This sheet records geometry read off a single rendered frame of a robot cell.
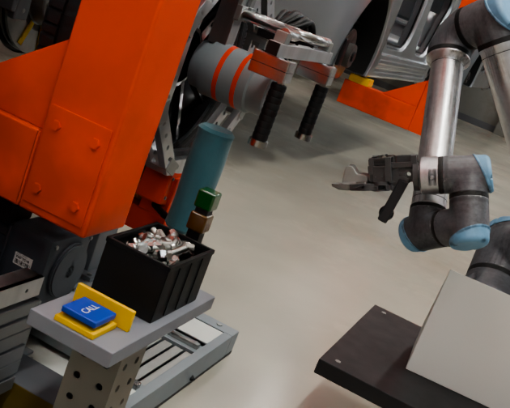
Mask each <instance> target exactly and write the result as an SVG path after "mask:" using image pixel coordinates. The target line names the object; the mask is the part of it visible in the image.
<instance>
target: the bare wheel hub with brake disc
mask: <svg viewBox="0 0 510 408"><path fill-rule="evenodd" d="M48 6H49V0H32V2H31V5H30V8H29V11H28V16H27V19H26V20H18V19H12V18H10V17H8V16H7V13H8V11H7V10H6V9H4V8H2V7H0V26H1V29H2V34H3V35H4V37H5V39H6V41H7V42H8V43H9V44H10V45H11V46H12V47H14V48H16V49H18V50H20V51H22V52H25V53H30V52H33V51H36V45H37V41H38V36H39V32H40V26H41V25H42V22H43V21H44V16H45V11H46V8H47V7H48ZM30 21H32V22H33V23H34V25H33V27H32V29H31V30H30V32H29V33H28V35H27V36H26V38H25V39H24V41H23V43H22V44H21V45H20V44H19V43H18V40H19V38H20V37H21V36H22V34H23V32H24V30H25V29H26V27H27V26H28V25H29V23H30Z"/></svg>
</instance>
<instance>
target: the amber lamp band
mask: <svg viewBox="0 0 510 408"><path fill-rule="evenodd" d="M213 218H214V216H213V215H209V216H205V215H202V214H200V213H198V212H197V211H195V210H192V211H191V213H190V216H189V219H188V222H187V224H186V227H187V228H189V229H191V230H193V231H195V232H197V233H199V234H203V233H205V232H208V231H209V230H210V226H211V223H212V221H213Z"/></svg>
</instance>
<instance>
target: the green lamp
mask: <svg viewBox="0 0 510 408"><path fill-rule="evenodd" d="M221 197H222V194H221V193H220V192H218V191H216V190H213V189H211V188H209V187H204V188H200V189H199V190H198V195H197V197H196V199H195V202H194V205H195V206H196V207H199V208H201V209H203V210H205V211H207V212H211V211H214V210H217V207H218V205H219V201H220V199H221Z"/></svg>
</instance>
